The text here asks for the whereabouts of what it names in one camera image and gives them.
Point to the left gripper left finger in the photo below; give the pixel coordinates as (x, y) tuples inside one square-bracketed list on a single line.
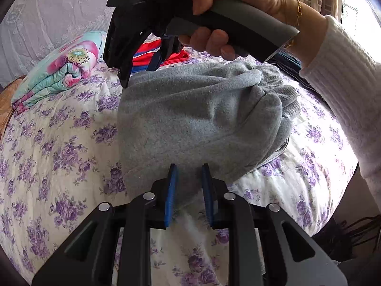
[(113, 239)]

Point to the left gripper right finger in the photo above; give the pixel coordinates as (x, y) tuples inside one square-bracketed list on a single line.
[(266, 246)]

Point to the grey sweat pants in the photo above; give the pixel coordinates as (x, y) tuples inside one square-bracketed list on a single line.
[(234, 117)]

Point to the person's right hand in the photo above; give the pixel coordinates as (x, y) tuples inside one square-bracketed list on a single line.
[(311, 24)]

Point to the red blue white garment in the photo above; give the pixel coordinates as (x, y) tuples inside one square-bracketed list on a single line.
[(149, 57)]

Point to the folded floral quilt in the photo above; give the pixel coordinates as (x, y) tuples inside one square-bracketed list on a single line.
[(60, 70)]

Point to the purple floral bed sheet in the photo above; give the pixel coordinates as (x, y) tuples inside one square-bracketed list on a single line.
[(59, 159)]

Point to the dark blue cloth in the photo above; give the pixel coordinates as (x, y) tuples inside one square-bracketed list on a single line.
[(291, 66)]

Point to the brown orange pillow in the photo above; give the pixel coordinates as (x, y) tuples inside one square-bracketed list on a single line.
[(6, 109)]

